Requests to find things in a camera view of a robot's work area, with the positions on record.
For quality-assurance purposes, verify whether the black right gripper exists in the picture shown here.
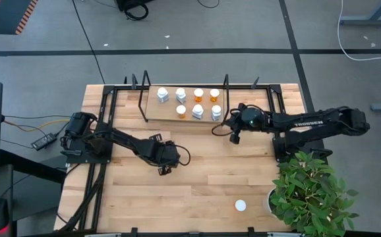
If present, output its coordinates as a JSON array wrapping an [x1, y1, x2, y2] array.
[[229, 103, 266, 145]]

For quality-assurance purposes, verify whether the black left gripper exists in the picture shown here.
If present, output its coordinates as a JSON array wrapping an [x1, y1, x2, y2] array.
[[146, 132, 181, 176]]

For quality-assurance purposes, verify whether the white medicine bottle blue label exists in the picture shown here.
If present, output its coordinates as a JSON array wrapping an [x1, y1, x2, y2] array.
[[210, 105, 222, 122], [175, 87, 187, 105], [157, 86, 170, 103], [191, 103, 204, 120]]

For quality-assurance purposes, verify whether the white plant pot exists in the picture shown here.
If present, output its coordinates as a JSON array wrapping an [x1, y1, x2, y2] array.
[[262, 186, 279, 218]]

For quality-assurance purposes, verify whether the green leafy plant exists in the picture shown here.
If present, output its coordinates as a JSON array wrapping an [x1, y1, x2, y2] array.
[[269, 150, 360, 237]]

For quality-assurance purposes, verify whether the black power adapter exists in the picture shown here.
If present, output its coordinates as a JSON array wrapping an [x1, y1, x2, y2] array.
[[31, 132, 58, 151]]

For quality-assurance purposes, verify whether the grey metal table base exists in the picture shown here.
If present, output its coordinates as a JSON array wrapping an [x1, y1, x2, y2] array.
[[339, 0, 381, 26]]

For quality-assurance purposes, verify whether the dark mat with striped edges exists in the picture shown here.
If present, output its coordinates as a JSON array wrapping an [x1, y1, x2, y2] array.
[[0, 0, 40, 36]]

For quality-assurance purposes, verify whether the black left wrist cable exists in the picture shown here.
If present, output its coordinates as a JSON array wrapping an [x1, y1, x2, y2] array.
[[172, 144, 192, 167]]

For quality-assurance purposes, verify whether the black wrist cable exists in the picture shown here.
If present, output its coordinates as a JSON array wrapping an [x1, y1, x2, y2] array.
[[211, 122, 235, 137], [172, 144, 192, 167]]

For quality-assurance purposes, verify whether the black wire rack tray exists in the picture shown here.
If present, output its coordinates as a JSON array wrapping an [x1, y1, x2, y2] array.
[[138, 70, 231, 128]]

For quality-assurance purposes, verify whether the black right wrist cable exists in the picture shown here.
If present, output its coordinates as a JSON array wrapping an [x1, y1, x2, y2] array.
[[211, 122, 235, 137]]

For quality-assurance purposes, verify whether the white floor cable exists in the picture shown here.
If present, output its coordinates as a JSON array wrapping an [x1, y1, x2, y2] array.
[[337, 0, 381, 62]]

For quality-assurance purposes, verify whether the thin black cable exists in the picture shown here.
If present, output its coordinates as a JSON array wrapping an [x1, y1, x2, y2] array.
[[2, 114, 67, 120]]

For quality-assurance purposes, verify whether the black floor cable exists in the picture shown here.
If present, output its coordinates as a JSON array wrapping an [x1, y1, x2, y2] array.
[[71, 0, 106, 84]]

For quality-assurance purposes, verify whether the yellow cable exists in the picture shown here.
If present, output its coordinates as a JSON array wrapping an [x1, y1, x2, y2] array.
[[4, 118, 67, 132]]

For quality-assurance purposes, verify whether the black equipment with coiled cable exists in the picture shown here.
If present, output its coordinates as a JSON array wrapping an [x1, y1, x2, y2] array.
[[114, 0, 155, 21]]

